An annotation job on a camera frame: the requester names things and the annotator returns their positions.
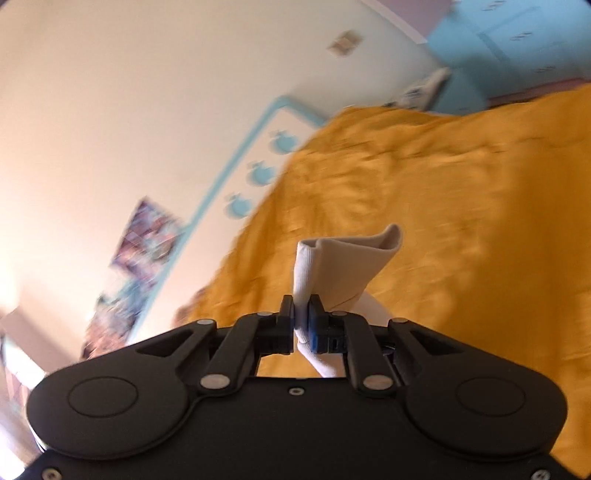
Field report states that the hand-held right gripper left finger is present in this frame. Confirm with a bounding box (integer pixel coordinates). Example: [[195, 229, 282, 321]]
[[134, 295, 296, 398]]

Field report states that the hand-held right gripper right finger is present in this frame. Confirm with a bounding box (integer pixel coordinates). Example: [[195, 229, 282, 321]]
[[307, 294, 463, 400]]

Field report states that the white sock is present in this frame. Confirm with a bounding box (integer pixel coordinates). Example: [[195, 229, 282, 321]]
[[292, 224, 403, 379]]

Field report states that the yellow blanket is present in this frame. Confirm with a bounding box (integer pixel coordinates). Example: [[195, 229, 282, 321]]
[[175, 85, 591, 476]]

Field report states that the white blue-trimmed headboard panel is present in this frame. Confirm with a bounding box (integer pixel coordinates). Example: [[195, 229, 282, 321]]
[[134, 95, 329, 333]]

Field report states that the white patterned bedside object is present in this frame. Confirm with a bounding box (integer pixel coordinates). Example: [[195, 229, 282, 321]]
[[383, 67, 451, 112]]

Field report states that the blue wardrobe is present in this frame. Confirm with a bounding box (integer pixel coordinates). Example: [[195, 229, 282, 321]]
[[425, 0, 591, 114]]

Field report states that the purple blue wall poster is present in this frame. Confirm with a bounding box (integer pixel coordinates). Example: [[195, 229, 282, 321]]
[[110, 198, 182, 284]]

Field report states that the colourful wall poster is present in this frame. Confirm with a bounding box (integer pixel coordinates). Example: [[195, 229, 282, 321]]
[[82, 281, 153, 361]]

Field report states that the wall switch plate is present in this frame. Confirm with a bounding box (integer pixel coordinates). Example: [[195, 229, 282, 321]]
[[329, 30, 362, 57]]

